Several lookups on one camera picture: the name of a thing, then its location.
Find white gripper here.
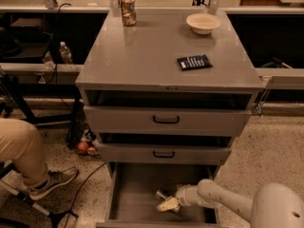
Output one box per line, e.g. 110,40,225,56
157,184,202,213

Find silver redbull can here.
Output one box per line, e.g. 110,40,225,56
156,190,175,201

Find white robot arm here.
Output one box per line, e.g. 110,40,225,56
156,179,304,228

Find grey open bottom drawer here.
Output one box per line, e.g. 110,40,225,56
96,162,222,228

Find grey middle drawer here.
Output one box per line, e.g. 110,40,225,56
97,143,231,165

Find grey top drawer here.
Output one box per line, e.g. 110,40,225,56
84,106,251,137

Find grey metal drawer cabinet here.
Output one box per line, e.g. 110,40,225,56
75,9,266,182

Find crushed gold soda can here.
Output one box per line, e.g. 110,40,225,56
121,0,137,26

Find basket of fruit toys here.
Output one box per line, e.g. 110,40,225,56
76,129,100,158

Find grey sneaker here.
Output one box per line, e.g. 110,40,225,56
28,167,78,200

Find dark blue snack packet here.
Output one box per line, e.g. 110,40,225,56
177,54,212,71

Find person leg khaki trousers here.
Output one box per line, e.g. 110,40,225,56
0,118,48,189

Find black tripod stand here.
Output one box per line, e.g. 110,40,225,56
0,162,78,228

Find white paper bowl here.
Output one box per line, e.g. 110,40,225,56
186,13,221,35

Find clear plastic water bottle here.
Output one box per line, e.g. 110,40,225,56
59,42,73,65

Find black floor cable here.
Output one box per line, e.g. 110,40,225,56
63,161,107,228

